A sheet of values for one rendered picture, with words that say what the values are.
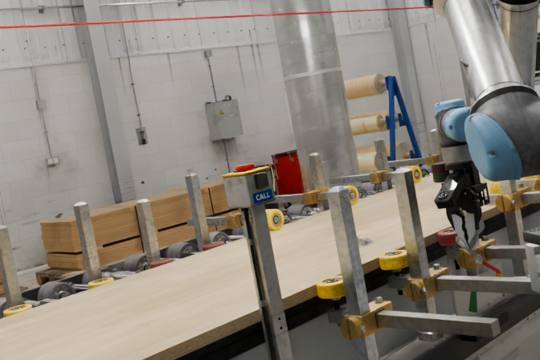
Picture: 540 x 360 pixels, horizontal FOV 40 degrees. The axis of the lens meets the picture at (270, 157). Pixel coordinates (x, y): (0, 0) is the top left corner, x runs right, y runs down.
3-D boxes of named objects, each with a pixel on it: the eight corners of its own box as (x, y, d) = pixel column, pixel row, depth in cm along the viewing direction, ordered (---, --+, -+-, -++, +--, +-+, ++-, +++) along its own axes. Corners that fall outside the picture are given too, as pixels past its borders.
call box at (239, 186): (277, 203, 148) (270, 165, 148) (251, 211, 143) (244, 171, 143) (253, 205, 153) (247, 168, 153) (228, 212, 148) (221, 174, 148)
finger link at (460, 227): (480, 243, 186) (474, 207, 185) (468, 249, 182) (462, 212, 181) (469, 243, 188) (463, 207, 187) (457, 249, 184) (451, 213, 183)
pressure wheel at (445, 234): (477, 265, 211) (471, 226, 211) (463, 272, 206) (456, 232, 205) (453, 264, 217) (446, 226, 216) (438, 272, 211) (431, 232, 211)
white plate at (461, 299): (508, 296, 208) (502, 262, 208) (460, 327, 190) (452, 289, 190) (506, 296, 209) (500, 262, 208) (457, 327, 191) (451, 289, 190)
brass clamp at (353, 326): (397, 322, 172) (394, 300, 172) (362, 341, 163) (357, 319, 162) (376, 320, 177) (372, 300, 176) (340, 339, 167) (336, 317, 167)
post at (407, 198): (443, 354, 186) (411, 166, 184) (436, 359, 184) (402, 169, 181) (432, 353, 189) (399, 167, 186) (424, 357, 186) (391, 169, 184)
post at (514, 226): (532, 281, 221) (505, 122, 218) (526, 284, 218) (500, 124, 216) (521, 281, 223) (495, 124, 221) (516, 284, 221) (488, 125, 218)
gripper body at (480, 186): (492, 205, 184) (483, 157, 183) (474, 213, 178) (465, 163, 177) (464, 206, 189) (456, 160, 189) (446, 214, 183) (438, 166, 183)
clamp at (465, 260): (498, 256, 207) (496, 239, 207) (474, 269, 198) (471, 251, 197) (480, 256, 211) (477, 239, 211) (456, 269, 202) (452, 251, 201)
